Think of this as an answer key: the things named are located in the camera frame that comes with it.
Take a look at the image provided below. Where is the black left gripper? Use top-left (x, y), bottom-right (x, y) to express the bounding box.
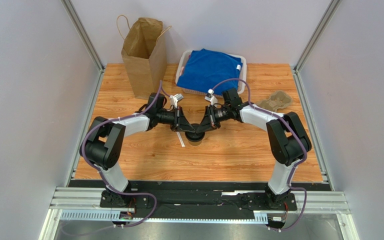
top-left (156, 106), bottom-right (194, 134)

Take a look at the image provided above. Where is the black plastic cup lid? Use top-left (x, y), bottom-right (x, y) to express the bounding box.
top-left (185, 132), bottom-right (205, 140)

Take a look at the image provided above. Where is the brown paper coffee cup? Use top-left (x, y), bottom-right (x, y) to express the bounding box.
top-left (188, 139), bottom-right (202, 147)

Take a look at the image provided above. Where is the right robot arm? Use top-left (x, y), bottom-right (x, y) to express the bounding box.
top-left (195, 88), bottom-right (312, 209)

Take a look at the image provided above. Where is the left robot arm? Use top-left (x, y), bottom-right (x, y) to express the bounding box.
top-left (79, 92), bottom-right (195, 206)

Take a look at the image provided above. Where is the white wrapped straw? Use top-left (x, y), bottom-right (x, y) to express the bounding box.
top-left (176, 131), bottom-right (186, 148)

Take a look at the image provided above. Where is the blue folded cloth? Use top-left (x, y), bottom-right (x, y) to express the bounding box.
top-left (176, 48), bottom-right (243, 98)

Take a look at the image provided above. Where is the white plastic basket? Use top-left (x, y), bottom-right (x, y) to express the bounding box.
top-left (174, 49), bottom-right (248, 97)

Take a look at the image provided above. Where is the cardboard cup carrier tray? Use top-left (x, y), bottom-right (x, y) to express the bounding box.
top-left (256, 90), bottom-right (293, 112)

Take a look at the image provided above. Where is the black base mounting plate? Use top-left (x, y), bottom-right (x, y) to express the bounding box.
top-left (92, 179), bottom-right (332, 221)

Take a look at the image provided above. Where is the brown paper bag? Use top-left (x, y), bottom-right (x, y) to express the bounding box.
top-left (118, 15), bottom-right (172, 99)

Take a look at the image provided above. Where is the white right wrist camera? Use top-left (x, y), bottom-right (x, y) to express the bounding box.
top-left (204, 89), bottom-right (218, 106)

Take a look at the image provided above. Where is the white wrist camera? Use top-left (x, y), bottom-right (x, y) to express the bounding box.
top-left (169, 93), bottom-right (184, 109)
top-left (204, 89), bottom-right (218, 106)

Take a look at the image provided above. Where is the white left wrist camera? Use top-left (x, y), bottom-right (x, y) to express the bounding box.
top-left (169, 93), bottom-right (184, 109)

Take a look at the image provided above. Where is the aluminium frame rail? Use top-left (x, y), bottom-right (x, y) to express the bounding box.
top-left (39, 187), bottom-right (360, 240)

